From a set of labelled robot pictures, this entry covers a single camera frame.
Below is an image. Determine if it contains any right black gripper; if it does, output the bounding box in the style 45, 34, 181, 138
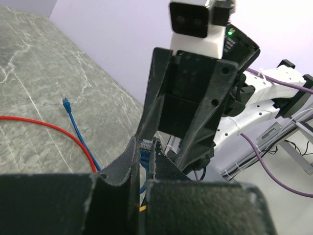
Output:
158, 23, 261, 174

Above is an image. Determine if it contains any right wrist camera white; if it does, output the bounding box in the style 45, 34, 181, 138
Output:
169, 0, 237, 59

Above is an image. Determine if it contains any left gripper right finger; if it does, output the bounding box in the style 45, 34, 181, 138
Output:
145, 139, 277, 235

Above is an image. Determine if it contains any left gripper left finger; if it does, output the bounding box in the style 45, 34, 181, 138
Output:
0, 137, 139, 235

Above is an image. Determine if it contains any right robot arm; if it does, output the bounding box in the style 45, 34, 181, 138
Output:
136, 24, 313, 174

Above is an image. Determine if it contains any blue ethernet cable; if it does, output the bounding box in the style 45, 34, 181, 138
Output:
60, 93, 154, 194

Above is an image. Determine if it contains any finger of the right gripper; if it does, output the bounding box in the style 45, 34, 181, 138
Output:
135, 47, 175, 141

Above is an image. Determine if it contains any red ethernet cable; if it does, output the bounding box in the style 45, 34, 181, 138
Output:
0, 115, 98, 173

